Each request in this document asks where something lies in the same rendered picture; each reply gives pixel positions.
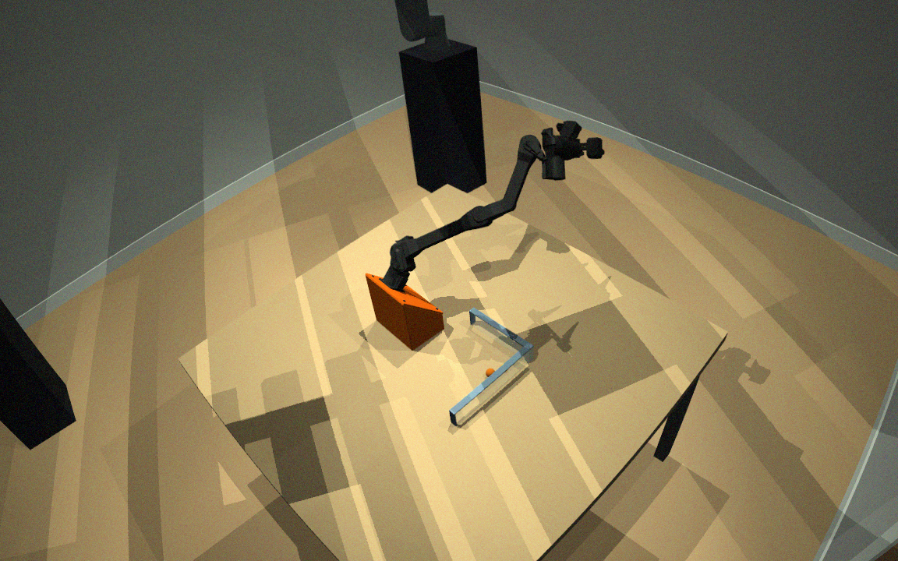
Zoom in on low clear corner walls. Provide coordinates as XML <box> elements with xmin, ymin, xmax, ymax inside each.
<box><xmin>456</xmin><ymin>313</ymin><xmax>534</xmax><ymax>425</ymax></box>

